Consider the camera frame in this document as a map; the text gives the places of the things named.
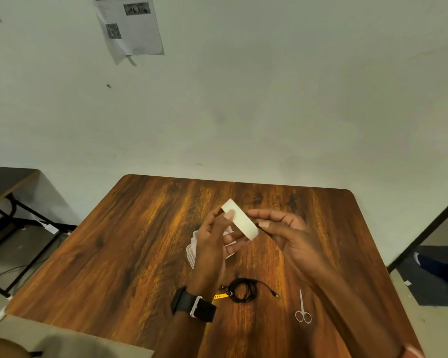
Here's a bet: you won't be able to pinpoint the person's left hand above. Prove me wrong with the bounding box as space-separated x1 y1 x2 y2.
187 207 250 295

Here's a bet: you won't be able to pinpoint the person's right hand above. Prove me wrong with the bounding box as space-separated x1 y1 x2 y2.
246 209 326 284

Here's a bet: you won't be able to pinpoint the white tape roll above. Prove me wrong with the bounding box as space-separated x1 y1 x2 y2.
221 198 260 242

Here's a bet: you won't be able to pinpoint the person's right forearm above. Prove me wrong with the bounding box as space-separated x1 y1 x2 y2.
303 259 426 358

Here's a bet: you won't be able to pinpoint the person's left forearm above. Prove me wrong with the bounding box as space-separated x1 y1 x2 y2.
149 309 214 358

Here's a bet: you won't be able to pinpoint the clear plastic box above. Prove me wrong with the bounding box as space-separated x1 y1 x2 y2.
185 226 244 269

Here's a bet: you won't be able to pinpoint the black wristwatch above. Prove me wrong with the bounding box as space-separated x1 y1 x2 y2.
170 286 217 324

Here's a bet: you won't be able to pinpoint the small silver scissors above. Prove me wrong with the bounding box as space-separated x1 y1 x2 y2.
294 289 313 325

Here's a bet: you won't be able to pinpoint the printed paper sheet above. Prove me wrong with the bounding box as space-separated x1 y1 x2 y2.
90 0 165 67

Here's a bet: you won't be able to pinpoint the dark side table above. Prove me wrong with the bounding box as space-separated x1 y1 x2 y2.
0 166 78 299

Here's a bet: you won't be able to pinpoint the black coiled cable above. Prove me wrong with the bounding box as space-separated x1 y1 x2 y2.
227 278 279 304

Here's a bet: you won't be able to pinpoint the black door frame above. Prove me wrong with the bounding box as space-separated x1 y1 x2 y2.
386 190 448 273

